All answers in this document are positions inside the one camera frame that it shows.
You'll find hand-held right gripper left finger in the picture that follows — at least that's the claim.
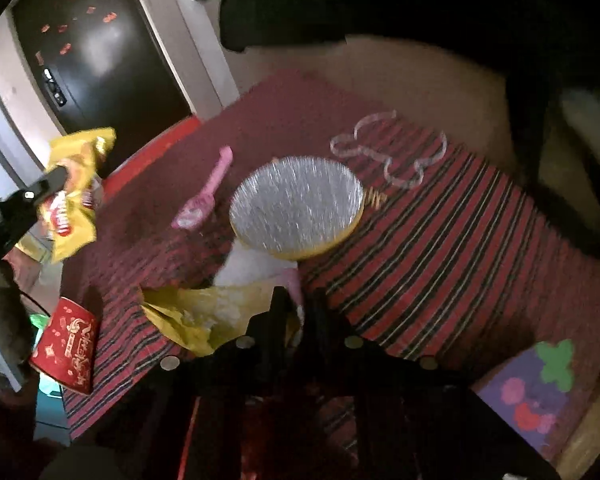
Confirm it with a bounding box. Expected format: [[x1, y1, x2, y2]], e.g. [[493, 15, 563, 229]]
[[40, 287, 293, 480]]

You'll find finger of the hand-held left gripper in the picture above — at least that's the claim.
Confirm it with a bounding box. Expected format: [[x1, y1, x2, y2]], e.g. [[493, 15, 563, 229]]
[[22, 166, 71, 209]]

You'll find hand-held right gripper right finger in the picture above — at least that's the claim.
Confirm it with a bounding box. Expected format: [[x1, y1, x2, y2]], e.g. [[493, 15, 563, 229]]
[[300, 290, 561, 480]]

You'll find yellow snack packet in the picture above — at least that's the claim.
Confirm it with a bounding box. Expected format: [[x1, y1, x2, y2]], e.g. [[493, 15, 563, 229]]
[[39, 127, 117, 263]]

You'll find yellow wrapper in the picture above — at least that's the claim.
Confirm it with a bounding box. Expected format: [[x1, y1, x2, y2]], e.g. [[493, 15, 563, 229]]
[[140, 280, 281, 356]]

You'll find pale yellow bin bag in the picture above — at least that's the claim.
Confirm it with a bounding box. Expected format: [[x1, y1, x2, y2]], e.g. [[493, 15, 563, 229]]
[[535, 87, 600, 211]]

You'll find person's left forearm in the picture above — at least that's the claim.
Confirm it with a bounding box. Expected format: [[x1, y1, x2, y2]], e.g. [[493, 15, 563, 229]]
[[0, 260, 33, 366]]

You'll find white crumpled paper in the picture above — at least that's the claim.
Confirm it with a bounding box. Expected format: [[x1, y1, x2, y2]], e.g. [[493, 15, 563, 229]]
[[214, 242, 301, 293]]

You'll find round silver cake board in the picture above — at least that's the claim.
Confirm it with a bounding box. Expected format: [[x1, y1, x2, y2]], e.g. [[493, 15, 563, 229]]
[[228, 156, 366, 261]]

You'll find group of red door stickers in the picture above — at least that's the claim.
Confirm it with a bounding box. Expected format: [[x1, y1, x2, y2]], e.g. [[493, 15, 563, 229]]
[[35, 0, 123, 66]]

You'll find red striped cloth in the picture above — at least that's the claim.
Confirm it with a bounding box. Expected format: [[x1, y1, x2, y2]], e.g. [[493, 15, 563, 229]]
[[62, 70, 600, 441]]

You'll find red paper cup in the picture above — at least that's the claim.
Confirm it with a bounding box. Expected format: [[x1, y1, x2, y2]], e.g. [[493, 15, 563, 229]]
[[29, 297, 100, 396]]

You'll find pink plastic spoon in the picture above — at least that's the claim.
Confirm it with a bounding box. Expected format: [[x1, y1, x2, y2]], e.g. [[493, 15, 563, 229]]
[[172, 146, 233, 231]]

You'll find black door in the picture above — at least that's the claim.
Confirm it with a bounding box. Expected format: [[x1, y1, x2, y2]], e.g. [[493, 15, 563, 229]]
[[10, 0, 191, 123]]

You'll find purple box with flower shapes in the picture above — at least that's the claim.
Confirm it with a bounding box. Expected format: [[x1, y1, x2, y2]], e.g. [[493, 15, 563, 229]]
[[472, 340, 600, 466]]

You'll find black fabric bag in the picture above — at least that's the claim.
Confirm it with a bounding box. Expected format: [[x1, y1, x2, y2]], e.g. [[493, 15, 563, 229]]
[[220, 0, 600, 261]]

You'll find door handle lock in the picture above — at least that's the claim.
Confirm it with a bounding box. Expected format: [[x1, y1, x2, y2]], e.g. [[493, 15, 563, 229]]
[[42, 70, 68, 106]]

